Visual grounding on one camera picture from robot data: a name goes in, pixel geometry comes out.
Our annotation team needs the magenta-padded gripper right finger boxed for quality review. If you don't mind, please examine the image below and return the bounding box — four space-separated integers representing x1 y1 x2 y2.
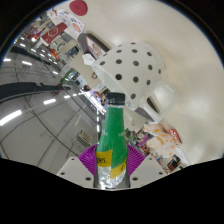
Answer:
124 144 167 189

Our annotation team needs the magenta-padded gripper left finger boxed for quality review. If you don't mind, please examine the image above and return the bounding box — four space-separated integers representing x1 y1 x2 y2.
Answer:
55 143 100 189

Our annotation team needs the green-labelled clear drink bottle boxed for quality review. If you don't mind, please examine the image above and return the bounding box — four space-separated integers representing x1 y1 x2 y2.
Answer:
94 92 130 190

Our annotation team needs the clear plastic bag with food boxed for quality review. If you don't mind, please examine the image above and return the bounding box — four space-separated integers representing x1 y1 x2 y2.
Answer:
143 123 183 158

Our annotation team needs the ceiling air conditioner unit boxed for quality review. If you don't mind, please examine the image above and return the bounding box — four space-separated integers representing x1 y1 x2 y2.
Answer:
77 129 95 146

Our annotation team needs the group of ceiling lights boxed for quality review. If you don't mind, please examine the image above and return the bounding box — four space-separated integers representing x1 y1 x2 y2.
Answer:
0 39 101 128

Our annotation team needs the white polka-dot mug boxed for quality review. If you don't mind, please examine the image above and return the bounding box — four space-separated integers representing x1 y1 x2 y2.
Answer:
91 41 179 123

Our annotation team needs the crumpled white napkin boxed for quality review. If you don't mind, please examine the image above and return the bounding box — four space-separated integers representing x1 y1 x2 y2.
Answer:
82 53 98 67

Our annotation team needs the colourful printed leaflet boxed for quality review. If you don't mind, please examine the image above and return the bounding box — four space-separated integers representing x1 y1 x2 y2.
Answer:
54 9 86 41

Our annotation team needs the flat round red coaster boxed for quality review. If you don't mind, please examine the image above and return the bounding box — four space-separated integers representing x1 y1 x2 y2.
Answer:
69 0 89 17

